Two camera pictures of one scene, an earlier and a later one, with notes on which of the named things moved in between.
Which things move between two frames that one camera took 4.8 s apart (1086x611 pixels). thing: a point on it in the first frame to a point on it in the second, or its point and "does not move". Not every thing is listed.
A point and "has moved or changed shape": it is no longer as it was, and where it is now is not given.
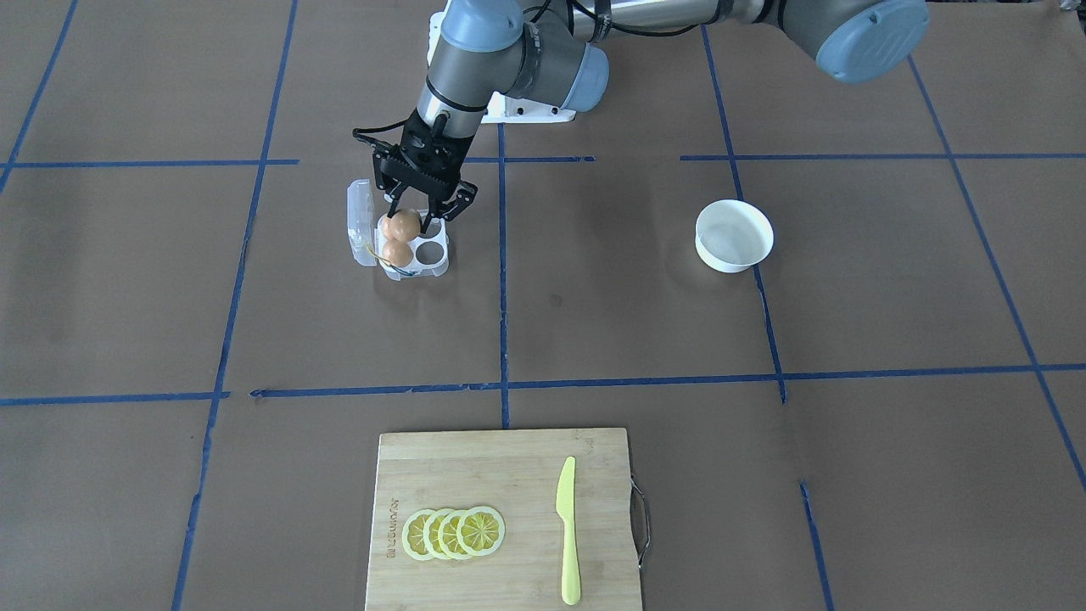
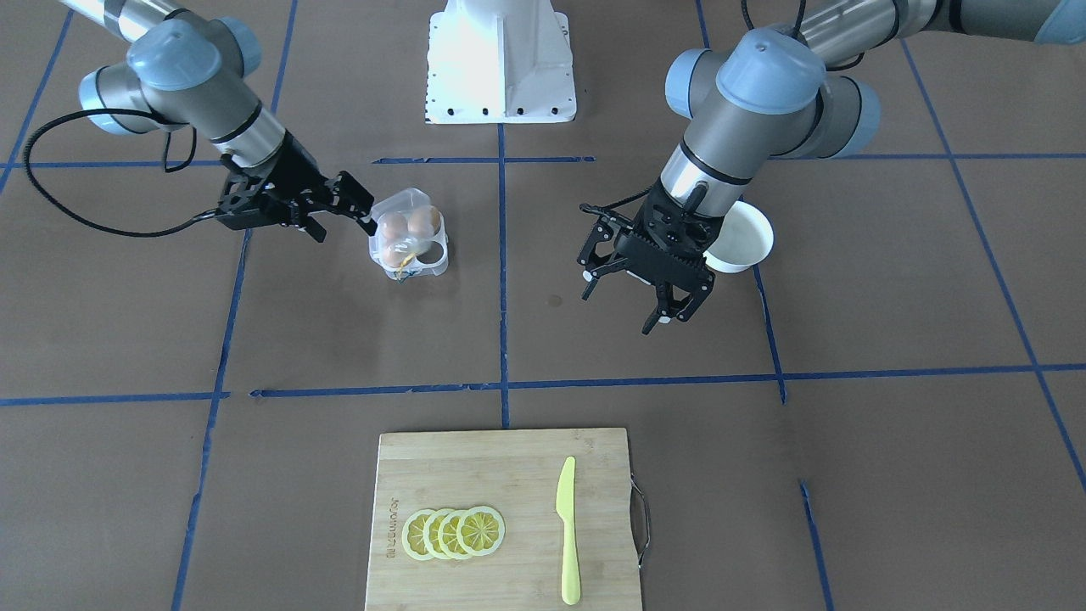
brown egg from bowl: [405, 225] has moved or changed shape
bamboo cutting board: [515, 473] does not move
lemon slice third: [447, 535] does not move
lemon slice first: [413, 535] does not move
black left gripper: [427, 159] to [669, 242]
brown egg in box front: [398, 253] does not move
